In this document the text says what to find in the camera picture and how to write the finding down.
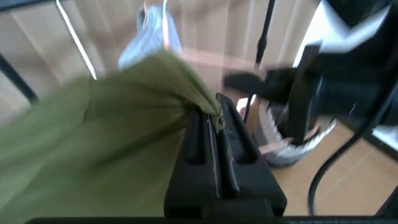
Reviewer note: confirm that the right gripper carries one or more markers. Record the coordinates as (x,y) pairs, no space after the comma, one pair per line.
(304,93)

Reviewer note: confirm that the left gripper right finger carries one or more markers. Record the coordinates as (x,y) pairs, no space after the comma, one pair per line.
(255,193)

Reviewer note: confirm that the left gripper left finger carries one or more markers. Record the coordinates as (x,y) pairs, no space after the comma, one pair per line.
(192,193)

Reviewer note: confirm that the green printed shirt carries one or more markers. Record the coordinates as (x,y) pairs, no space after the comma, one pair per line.
(93,124)

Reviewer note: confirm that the white laundry basket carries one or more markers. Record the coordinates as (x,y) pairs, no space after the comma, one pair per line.
(280,155)

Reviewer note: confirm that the black clothes rack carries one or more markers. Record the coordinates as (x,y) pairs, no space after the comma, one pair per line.
(264,40)

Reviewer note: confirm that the beige curtain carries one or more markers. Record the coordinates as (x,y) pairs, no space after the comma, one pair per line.
(202,25)

